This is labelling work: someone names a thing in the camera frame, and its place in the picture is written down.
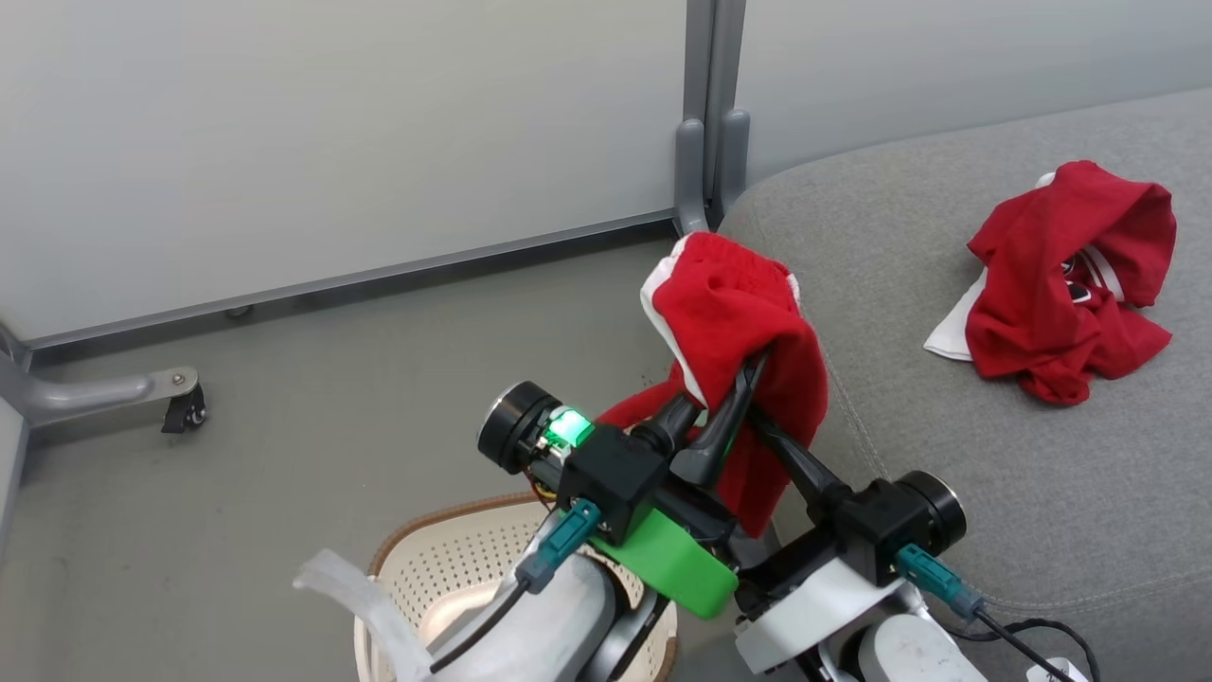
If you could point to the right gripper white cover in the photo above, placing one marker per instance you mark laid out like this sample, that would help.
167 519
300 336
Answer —
805 611

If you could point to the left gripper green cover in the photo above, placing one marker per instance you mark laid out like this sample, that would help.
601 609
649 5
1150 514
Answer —
672 564

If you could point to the red shorts with white stripe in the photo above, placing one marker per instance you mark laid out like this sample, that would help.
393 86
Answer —
729 303

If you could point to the red and white shirt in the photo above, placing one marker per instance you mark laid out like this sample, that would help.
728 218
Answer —
1032 322

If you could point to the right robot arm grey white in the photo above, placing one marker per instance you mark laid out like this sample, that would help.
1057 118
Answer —
909 654

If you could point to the grey fabric sofa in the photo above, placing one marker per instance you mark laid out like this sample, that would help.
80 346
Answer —
947 474

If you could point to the white perforated laundry basket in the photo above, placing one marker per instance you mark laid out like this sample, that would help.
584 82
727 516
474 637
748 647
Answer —
445 559

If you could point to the translucent white plastic strip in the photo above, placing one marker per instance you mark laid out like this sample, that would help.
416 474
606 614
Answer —
355 592

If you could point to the small grey partition foot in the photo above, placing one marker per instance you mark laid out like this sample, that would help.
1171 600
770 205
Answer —
239 311

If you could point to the black caster wheel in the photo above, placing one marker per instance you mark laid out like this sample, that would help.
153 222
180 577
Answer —
185 412

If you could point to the grey partition leg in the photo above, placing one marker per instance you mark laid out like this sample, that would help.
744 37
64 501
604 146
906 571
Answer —
85 393

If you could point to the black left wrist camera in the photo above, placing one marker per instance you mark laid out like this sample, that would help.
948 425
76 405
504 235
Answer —
611 478

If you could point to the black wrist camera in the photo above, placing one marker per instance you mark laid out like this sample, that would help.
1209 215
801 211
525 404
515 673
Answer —
881 530
611 478

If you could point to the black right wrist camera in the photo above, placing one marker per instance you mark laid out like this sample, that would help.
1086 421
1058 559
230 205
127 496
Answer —
881 530

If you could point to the grey partition post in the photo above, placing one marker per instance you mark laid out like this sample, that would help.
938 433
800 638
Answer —
710 95

